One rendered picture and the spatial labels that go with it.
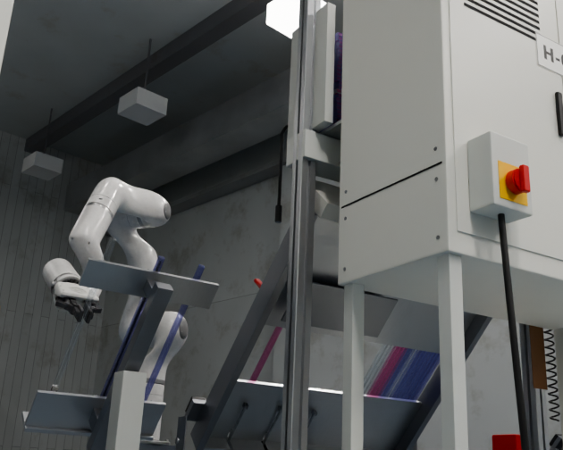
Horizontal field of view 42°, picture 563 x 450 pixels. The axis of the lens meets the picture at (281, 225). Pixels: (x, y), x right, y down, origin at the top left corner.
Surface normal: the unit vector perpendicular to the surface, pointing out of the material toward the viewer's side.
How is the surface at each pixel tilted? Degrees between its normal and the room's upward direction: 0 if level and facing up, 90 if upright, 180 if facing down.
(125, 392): 90
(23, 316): 90
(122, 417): 90
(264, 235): 90
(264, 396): 134
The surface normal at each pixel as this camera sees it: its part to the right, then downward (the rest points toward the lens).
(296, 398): 0.53, -0.26
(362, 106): -0.85, -0.21
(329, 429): 0.35, 0.48
